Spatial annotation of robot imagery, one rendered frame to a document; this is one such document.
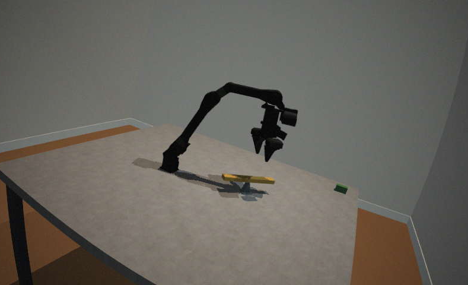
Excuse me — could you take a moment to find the orange bar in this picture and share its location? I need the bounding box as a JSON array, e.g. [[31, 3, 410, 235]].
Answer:
[[222, 174, 275, 184]]

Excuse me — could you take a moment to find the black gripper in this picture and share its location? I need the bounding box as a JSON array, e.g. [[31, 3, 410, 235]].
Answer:
[[251, 120, 283, 162]]

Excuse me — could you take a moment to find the small green block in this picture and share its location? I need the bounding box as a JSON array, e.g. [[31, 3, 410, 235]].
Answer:
[[335, 183, 348, 194]]

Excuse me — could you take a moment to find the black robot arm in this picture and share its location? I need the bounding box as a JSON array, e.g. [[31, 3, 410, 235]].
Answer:
[[160, 82, 298, 173]]

